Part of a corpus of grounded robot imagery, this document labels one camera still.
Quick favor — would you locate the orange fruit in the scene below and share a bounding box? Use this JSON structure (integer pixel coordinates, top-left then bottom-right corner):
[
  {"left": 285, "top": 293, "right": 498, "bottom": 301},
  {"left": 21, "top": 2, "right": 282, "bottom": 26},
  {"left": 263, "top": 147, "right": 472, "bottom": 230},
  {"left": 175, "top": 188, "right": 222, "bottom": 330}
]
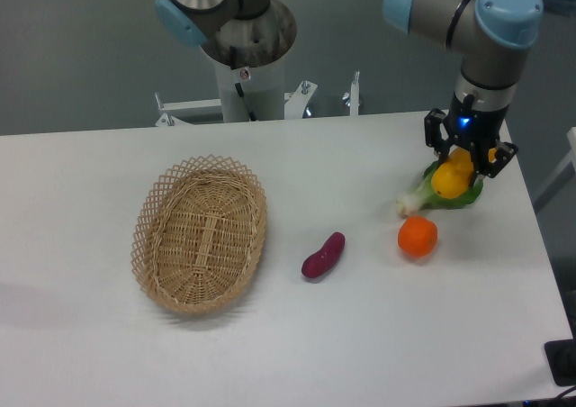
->
[{"left": 397, "top": 216, "right": 438, "bottom": 258}]

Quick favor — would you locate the purple sweet potato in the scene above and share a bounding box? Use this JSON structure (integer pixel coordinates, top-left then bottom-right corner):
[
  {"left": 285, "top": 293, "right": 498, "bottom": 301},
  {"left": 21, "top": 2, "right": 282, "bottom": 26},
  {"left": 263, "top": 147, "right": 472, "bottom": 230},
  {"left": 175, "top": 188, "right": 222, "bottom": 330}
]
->
[{"left": 301, "top": 231, "right": 346, "bottom": 280}]

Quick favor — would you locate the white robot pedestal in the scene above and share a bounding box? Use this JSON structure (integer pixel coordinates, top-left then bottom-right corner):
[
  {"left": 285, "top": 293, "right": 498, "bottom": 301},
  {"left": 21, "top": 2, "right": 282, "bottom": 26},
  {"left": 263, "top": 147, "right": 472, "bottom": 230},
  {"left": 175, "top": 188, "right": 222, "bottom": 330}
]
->
[{"left": 213, "top": 60, "right": 285, "bottom": 122}]

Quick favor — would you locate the white metal base frame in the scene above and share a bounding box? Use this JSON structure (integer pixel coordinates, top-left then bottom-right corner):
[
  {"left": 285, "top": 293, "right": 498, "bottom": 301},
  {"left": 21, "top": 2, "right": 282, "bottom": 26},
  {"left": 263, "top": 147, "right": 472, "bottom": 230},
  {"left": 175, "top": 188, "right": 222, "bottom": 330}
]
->
[{"left": 155, "top": 70, "right": 363, "bottom": 127}]

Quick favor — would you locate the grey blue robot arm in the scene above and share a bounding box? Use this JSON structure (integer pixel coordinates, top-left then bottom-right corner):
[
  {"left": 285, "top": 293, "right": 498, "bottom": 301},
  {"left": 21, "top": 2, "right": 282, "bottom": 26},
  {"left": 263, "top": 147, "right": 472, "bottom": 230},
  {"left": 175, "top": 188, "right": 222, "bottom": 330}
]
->
[{"left": 155, "top": 0, "right": 544, "bottom": 188}]

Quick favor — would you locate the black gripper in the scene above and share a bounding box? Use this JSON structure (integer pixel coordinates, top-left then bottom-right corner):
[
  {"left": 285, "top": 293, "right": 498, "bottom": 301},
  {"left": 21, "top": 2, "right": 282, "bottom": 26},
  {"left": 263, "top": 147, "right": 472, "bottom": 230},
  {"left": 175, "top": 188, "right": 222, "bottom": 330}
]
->
[{"left": 424, "top": 93, "right": 518, "bottom": 187}]

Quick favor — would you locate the green bok choy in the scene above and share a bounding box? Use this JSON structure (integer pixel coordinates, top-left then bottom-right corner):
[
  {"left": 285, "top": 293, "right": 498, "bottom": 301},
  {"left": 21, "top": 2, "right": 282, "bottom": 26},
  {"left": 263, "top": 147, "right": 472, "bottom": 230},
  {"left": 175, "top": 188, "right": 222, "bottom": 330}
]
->
[{"left": 395, "top": 161, "right": 483, "bottom": 218}]

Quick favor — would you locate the white table leg bracket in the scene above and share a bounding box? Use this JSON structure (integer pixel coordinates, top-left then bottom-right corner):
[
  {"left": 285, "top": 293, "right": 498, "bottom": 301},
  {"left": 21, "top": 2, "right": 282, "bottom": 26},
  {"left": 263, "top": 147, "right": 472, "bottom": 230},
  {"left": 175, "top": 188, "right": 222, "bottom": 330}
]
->
[{"left": 532, "top": 127, "right": 575, "bottom": 213}]

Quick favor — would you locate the black device at table edge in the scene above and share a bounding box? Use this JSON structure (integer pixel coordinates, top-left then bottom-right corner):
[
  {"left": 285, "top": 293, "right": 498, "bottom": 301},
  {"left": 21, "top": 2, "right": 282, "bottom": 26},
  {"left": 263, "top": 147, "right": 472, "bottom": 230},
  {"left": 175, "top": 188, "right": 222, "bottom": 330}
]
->
[{"left": 544, "top": 339, "right": 575, "bottom": 386}]

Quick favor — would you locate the woven wicker basket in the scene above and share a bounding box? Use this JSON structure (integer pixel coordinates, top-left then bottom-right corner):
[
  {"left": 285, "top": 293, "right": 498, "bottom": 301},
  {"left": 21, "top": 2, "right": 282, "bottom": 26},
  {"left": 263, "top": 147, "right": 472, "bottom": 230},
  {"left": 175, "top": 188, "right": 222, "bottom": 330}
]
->
[{"left": 131, "top": 155, "right": 267, "bottom": 315}]

